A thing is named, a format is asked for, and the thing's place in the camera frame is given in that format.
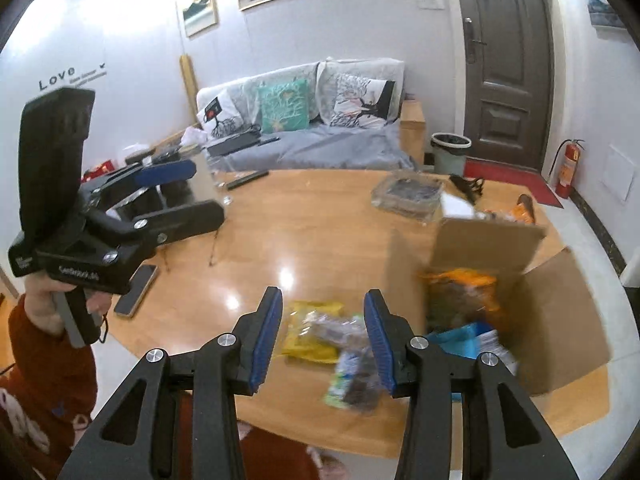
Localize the blue wet wipes pack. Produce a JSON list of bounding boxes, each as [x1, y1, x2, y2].
[[426, 322, 502, 360]]

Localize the brown cardboard box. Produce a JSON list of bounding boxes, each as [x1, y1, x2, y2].
[[383, 219, 611, 396]]

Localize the yellow snack packet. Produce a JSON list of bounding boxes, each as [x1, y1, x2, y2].
[[281, 300, 344, 365]]

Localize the orange snack bag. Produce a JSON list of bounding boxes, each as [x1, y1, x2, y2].
[[420, 268, 504, 333]]

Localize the green dark snack packet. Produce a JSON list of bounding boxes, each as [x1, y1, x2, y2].
[[324, 348, 382, 413]]

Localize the clear barcode snack packet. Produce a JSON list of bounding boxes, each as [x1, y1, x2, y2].
[[300, 311, 369, 351]]

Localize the person's left hand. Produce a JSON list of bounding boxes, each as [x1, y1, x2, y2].
[[24, 272, 75, 337]]

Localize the red gift bag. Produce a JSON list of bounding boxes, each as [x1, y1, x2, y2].
[[81, 159, 116, 183]]

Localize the white thermos bottle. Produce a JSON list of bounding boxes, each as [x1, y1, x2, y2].
[[179, 144, 222, 205]]

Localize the black eyeglasses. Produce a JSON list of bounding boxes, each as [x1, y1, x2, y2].
[[160, 230, 220, 272]]

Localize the white smartphone on table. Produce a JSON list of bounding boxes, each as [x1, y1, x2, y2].
[[114, 264, 158, 318]]

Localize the black remote control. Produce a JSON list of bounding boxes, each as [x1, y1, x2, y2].
[[226, 170, 269, 191]]

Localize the white red print cushion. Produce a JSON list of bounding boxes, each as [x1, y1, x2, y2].
[[196, 90, 244, 139]]

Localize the teal tree cushion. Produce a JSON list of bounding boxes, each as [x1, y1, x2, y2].
[[257, 79, 310, 134]]

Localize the left small painting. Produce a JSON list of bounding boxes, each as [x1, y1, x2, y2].
[[180, 0, 218, 38]]

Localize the grey sofa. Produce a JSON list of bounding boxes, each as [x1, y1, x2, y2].
[[196, 58, 416, 171]]

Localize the orange snack near box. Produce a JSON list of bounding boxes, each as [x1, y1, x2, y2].
[[483, 194, 536, 226]]

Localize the white black tree cushion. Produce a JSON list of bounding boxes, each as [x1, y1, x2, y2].
[[330, 74, 395, 129]]

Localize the glass ashtray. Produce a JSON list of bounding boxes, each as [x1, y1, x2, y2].
[[371, 170, 444, 222]]

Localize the red door mat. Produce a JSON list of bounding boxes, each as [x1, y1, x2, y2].
[[464, 158, 563, 209]]

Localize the wooden side cabinet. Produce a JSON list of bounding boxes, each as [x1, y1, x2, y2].
[[399, 100, 426, 165]]

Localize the grey trash bin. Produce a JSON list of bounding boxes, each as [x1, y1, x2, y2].
[[431, 132, 472, 177]]

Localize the red fire extinguisher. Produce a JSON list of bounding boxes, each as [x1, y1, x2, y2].
[[548, 139, 586, 198]]

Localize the dark brown door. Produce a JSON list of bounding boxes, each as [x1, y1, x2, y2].
[[460, 0, 553, 170]]

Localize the white wall panel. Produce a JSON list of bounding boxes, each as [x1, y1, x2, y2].
[[601, 145, 636, 203]]

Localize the side wall canvas painting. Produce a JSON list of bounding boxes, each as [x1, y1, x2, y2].
[[586, 0, 626, 29]]

